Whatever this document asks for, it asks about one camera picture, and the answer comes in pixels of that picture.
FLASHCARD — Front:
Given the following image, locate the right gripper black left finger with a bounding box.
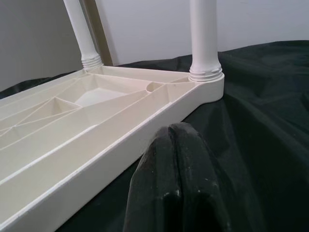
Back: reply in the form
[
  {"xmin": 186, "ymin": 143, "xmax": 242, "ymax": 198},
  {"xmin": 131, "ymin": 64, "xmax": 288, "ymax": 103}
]
[{"xmin": 122, "ymin": 125, "xmax": 184, "ymax": 232}]

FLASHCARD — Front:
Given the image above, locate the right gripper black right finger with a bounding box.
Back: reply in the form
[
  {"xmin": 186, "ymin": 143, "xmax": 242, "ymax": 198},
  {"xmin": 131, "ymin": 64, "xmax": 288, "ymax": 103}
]
[{"xmin": 172, "ymin": 122, "xmax": 230, "ymax": 232}]

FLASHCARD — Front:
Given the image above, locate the white plastic table top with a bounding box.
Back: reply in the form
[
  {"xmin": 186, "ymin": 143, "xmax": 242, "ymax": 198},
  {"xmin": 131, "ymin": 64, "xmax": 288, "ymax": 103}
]
[{"xmin": 0, "ymin": 65, "xmax": 226, "ymax": 232}]

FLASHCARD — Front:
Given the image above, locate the white plastic table leg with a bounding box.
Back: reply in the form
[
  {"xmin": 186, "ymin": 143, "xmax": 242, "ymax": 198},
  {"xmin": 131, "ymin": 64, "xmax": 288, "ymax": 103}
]
[
  {"xmin": 63, "ymin": 0, "xmax": 103, "ymax": 71},
  {"xmin": 189, "ymin": 0, "xmax": 224, "ymax": 82}
]

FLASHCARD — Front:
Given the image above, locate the black cloth table cover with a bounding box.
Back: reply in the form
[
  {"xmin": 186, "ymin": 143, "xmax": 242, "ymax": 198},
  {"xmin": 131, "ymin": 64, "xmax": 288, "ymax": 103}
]
[{"xmin": 0, "ymin": 40, "xmax": 309, "ymax": 232}]

